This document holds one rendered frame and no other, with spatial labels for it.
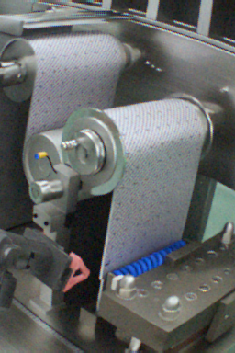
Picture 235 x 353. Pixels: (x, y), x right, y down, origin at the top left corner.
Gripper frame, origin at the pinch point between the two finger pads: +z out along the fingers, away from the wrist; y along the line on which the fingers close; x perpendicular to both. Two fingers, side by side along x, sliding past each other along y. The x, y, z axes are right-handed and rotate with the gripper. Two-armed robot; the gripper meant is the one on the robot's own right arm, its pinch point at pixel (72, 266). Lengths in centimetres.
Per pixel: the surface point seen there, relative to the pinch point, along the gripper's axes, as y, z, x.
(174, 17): -23, 24, 57
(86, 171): -4.3, -2.0, 15.2
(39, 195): -8.3, -5.5, 8.3
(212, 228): -90, 241, 7
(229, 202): -103, 277, 26
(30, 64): -26.8, -5.4, 28.5
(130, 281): 7.8, 6.3, 1.8
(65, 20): -30, -1, 41
